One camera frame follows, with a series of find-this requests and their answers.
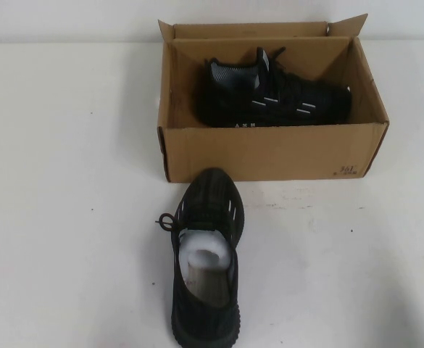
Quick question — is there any black knit sneaker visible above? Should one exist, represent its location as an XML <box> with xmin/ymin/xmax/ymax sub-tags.
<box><xmin>196</xmin><ymin>46</ymin><xmax>354</xmax><ymax>128</ymax></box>
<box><xmin>156</xmin><ymin>167</ymin><xmax>247</xmax><ymax>348</ymax></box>

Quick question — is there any brown cardboard shoe box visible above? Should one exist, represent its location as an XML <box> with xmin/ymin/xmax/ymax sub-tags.
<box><xmin>157</xmin><ymin>13</ymin><xmax>391</xmax><ymax>183</ymax></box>

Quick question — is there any white foam shoe stuffing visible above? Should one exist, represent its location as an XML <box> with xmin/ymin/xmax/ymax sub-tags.
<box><xmin>178</xmin><ymin>228</ymin><xmax>234</xmax><ymax>271</ymax></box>

